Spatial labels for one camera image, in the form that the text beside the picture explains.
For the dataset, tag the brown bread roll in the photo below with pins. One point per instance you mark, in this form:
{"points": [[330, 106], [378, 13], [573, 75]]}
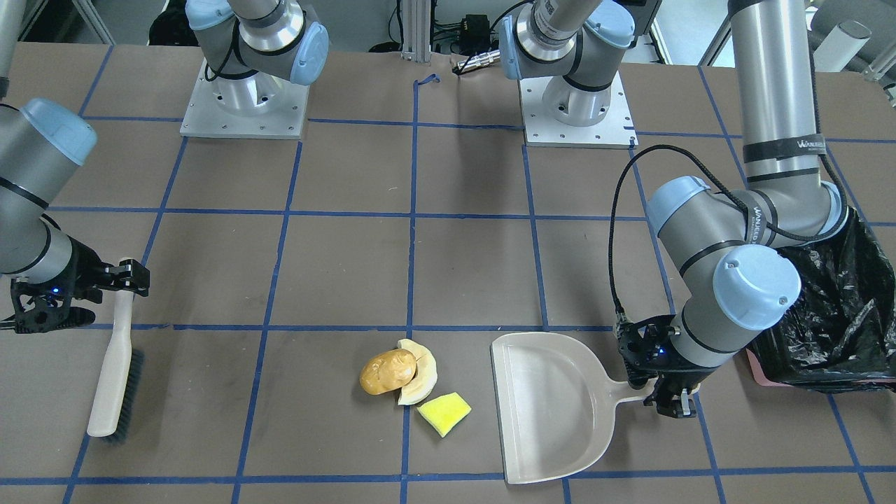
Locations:
{"points": [[388, 371]]}

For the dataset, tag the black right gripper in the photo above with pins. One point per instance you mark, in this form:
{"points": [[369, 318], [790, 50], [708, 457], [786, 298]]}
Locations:
{"points": [[85, 268]]}

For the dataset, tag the pale melon rind slice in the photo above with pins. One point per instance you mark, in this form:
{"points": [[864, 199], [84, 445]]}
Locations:
{"points": [[425, 378]]}

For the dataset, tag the bin with black bag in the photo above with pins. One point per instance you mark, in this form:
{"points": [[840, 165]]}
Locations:
{"points": [[839, 335]]}

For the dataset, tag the white hand brush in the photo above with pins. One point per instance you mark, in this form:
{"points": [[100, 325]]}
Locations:
{"points": [[119, 378]]}

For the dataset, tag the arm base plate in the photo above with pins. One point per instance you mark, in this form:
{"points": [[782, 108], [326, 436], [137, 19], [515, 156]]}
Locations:
{"points": [[560, 116], [258, 107]]}

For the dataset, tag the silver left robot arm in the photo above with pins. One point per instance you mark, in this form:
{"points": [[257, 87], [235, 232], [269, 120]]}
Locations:
{"points": [[725, 243]]}

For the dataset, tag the yellow sponge piece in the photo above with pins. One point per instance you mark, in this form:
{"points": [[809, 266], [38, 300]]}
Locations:
{"points": [[445, 412]]}

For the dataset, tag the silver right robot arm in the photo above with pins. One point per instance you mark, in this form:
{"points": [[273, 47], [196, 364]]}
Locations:
{"points": [[42, 145]]}

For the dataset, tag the beige plastic dustpan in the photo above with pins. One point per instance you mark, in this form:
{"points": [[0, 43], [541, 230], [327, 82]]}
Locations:
{"points": [[564, 407]]}

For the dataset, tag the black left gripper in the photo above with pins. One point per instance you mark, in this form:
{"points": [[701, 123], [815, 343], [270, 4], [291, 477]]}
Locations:
{"points": [[673, 396]]}

